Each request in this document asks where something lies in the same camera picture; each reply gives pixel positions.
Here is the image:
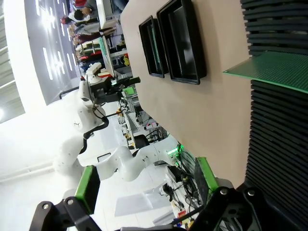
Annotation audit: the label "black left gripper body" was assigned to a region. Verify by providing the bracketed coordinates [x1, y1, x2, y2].
[90, 78, 123, 103]

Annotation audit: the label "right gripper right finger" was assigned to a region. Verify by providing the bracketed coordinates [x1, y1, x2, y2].
[192, 156, 267, 231]

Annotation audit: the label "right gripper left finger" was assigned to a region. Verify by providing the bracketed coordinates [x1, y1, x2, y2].
[28, 165, 102, 231]

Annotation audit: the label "black ESD tray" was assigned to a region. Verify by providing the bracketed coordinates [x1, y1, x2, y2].
[156, 0, 207, 86]
[138, 15, 169, 78]

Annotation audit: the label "green perforated circuit board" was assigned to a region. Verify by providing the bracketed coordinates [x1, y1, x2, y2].
[222, 51, 308, 94]

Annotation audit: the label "white paper sheets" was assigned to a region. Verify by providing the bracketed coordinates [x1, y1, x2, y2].
[115, 187, 174, 217]

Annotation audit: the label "black slotted board rack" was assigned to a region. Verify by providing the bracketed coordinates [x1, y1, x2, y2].
[240, 0, 308, 217]

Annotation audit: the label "tangled black cables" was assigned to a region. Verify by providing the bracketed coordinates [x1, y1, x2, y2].
[166, 166, 207, 218]

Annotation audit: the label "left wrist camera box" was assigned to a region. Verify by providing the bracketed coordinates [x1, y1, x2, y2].
[86, 62, 103, 76]

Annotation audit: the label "black corrugated cable conduit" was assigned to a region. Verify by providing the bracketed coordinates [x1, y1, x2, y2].
[83, 105, 110, 154]

